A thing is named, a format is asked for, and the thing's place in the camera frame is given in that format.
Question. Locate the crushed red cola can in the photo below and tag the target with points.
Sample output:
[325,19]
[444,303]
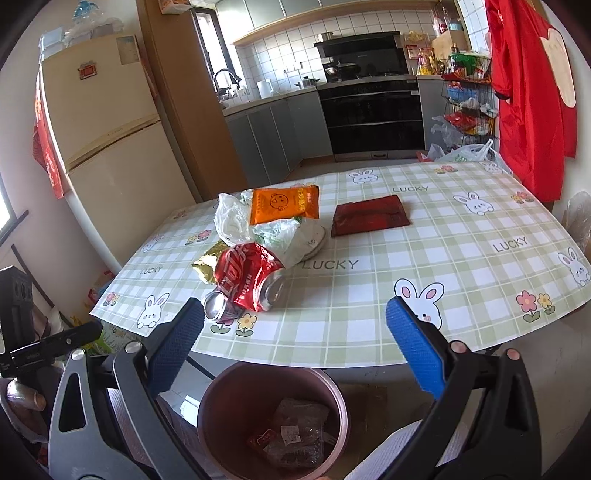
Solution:
[250,276]

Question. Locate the orange snack packet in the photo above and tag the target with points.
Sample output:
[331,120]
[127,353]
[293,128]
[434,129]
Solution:
[271,204]

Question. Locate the white green plastic bag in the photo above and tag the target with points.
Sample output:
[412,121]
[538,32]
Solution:
[231,222]

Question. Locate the black built-in oven stove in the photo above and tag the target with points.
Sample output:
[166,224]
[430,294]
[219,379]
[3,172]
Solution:
[371,102]

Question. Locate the red hanging apron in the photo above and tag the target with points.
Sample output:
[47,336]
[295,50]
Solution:
[532,77]

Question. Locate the brown round trash bin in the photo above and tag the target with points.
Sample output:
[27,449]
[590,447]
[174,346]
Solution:
[264,422]

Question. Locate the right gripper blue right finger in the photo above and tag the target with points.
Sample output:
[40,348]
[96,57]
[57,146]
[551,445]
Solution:
[418,341]

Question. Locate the white plastic bag on floor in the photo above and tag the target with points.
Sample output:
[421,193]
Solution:
[467,153]

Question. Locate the crushed blue silver can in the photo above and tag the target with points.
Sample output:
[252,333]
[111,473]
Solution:
[218,308]

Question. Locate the dark red foil packet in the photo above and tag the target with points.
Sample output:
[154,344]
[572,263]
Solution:
[368,216]

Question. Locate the person left hand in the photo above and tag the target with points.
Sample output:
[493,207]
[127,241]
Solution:
[24,407]

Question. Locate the wire snack rack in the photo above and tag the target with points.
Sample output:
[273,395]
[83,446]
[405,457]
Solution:
[471,103]

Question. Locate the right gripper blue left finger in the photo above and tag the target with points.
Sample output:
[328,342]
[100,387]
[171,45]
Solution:
[169,344]

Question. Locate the chrome kitchen faucet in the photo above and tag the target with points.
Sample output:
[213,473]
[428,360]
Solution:
[224,79]

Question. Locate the green plaid bunny tablecloth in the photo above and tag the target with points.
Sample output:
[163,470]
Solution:
[481,258]

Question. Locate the white round lid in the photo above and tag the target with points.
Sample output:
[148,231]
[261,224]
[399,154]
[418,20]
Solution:
[308,241]

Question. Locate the gold foil wrapper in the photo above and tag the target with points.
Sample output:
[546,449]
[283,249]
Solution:
[206,264]

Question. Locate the cream two-door refrigerator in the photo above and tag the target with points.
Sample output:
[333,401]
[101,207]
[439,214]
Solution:
[122,179]

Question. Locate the grey kitchen base cabinets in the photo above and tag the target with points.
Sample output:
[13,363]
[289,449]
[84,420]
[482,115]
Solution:
[273,138]

